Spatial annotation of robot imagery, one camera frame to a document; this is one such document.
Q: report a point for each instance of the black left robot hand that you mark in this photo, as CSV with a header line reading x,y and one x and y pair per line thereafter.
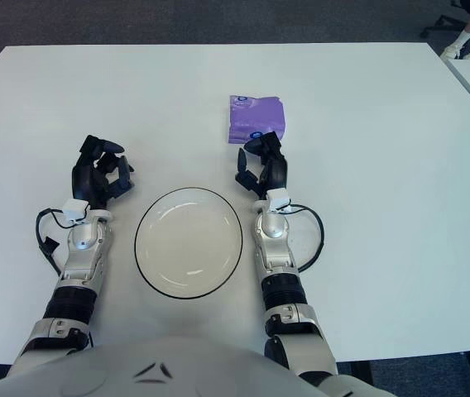
x,y
84,180

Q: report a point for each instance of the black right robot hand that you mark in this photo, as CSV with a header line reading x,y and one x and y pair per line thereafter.
x,y
275,169

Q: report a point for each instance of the purple tissue paper pack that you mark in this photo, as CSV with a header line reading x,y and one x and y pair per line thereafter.
x,y
255,116

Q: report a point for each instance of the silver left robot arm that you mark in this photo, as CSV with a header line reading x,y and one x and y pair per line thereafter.
x,y
73,289

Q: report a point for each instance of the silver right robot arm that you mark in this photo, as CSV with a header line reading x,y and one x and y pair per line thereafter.
x,y
284,297

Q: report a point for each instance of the white plate black rim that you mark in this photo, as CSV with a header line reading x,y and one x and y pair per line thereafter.
x,y
189,244

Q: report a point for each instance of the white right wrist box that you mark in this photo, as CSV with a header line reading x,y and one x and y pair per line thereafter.
x,y
277,198

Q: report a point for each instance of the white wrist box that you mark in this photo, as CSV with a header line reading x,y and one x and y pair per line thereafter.
x,y
277,198
74,208

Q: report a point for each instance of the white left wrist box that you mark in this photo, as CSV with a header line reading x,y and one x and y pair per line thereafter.
x,y
74,208

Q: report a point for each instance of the grey robot torso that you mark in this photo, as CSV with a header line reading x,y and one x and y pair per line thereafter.
x,y
169,372

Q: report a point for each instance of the black office chair base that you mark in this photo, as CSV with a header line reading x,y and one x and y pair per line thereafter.
x,y
442,20

